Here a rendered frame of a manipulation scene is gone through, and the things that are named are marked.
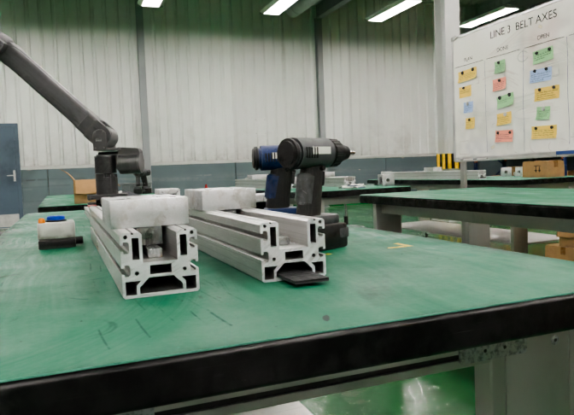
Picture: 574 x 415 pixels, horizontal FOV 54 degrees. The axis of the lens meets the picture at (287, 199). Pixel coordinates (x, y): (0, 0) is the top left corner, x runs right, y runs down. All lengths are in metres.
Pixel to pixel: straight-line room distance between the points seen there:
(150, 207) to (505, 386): 0.54
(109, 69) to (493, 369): 12.27
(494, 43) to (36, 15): 10.17
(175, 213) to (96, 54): 12.07
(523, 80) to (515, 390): 3.53
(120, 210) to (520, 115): 3.66
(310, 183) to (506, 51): 3.42
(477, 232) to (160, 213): 2.95
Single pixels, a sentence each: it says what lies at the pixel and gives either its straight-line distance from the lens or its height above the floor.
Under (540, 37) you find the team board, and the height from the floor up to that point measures 1.74.
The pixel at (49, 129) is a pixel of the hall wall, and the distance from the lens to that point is 12.62.
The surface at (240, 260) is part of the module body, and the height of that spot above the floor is 0.80.
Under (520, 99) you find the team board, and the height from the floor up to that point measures 1.36.
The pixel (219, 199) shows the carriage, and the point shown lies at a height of 0.89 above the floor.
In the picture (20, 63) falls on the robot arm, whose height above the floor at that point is 1.25.
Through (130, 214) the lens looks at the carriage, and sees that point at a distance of 0.82.
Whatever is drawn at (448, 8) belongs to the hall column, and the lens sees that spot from 9.72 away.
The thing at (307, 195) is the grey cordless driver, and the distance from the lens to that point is 1.08.
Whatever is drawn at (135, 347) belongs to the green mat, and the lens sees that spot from 0.55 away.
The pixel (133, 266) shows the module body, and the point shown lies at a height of 0.82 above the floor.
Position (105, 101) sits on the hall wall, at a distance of 12.70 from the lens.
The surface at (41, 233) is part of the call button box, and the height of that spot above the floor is 0.82.
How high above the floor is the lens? 0.94
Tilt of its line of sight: 3 degrees down
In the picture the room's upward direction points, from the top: 2 degrees counter-clockwise
